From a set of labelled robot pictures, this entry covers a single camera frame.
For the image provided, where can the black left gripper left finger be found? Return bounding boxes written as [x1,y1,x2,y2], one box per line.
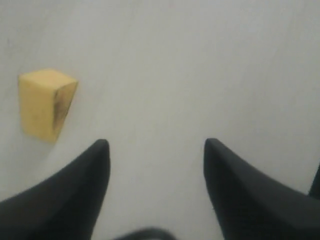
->
[0,139,110,240]

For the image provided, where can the yellow triangular wooden block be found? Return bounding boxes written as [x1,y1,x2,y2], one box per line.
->
[18,68,78,143]

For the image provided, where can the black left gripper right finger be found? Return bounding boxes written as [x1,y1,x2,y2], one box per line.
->
[203,138,320,240]

